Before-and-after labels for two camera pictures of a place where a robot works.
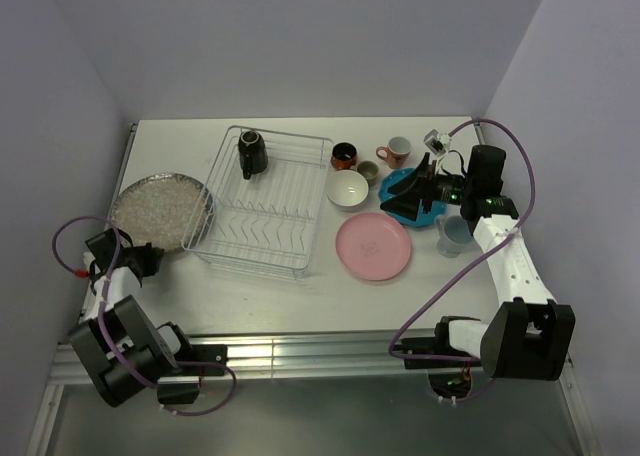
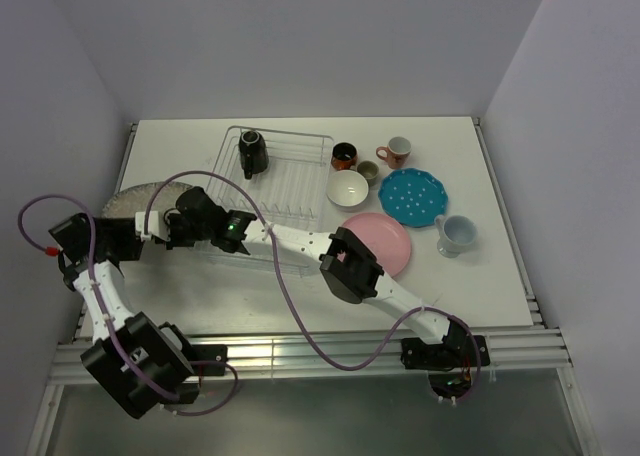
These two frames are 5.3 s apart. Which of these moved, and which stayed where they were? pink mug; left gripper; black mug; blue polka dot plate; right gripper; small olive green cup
Moved: left gripper; right gripper
Stayed: blue polka dot plate; small olive green cup; black mug; pink mug
